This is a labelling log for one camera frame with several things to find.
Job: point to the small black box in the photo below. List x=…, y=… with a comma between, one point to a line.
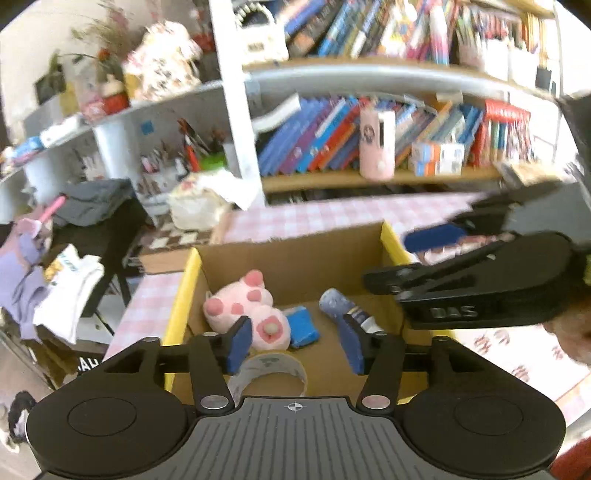
x=545, y=79

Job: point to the blue patterned white-nozzle bottle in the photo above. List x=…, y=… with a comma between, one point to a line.
x=334, y=302

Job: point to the clear pen holder with markers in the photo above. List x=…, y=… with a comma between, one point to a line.
x=480, y=50

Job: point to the black stool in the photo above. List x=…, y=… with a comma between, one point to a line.
x=104, y=240

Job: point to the pink dressed doll figurine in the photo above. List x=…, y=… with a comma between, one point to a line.
x=161, y=64

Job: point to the yellow cardboard box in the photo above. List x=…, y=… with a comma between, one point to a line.
x=286, y=272

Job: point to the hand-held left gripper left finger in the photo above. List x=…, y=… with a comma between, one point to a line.
x=240, y=346

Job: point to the person's right hand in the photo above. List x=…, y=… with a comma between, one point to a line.
x=570, y=341

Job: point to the brown paper envelope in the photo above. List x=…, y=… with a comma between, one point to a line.
x=531, y=174

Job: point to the thick red books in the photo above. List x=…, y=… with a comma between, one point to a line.
x=503, y=134

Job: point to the grey folded cloth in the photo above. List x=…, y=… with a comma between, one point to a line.
x=94, y=201

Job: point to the red and white small doll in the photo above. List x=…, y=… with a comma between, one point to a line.
x=115, y=97

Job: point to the cup of brushes and pens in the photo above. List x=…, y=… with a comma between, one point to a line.
x=184, y=157

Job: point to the pastel gradient tumbler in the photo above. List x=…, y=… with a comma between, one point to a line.
x=438, y=34

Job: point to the pink cylindrical container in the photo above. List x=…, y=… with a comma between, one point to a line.
x=377, y=147

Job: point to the white side shelf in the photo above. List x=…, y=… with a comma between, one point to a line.
x=106, y=138

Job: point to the brown chessboard box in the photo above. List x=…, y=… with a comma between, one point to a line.
x=180, y=239

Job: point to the yellowish clear tape roll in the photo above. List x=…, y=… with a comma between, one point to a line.
x=277, y=364

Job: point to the dried flower bunch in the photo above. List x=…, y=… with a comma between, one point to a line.
x=99, y=37

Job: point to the row of blue leaning books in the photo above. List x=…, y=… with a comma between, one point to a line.
x=318, y=138

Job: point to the blue rectangular block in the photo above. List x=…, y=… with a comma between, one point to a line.
x=302, y=328

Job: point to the white pen holder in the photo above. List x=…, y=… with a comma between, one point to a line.
x=522, y=67

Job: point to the white crumpled cloth bag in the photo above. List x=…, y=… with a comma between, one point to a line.
x=203, y=203

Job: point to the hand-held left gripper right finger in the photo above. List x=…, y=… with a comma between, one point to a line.
x=352, y=346

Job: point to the white bookshelf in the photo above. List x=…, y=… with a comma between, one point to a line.
x=233, y=115

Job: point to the white printed t-shirt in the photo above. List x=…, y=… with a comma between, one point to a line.
x=69, y=290

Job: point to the pink plush toy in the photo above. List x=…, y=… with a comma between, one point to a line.
x=231, y=300

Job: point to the pink pen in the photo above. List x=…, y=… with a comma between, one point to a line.
x=48, y=212

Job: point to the row of colourful upright books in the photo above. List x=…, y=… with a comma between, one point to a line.
x=351, y=27

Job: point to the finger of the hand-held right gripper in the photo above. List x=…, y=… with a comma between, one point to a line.
x=397, y=279
x=436, y=237

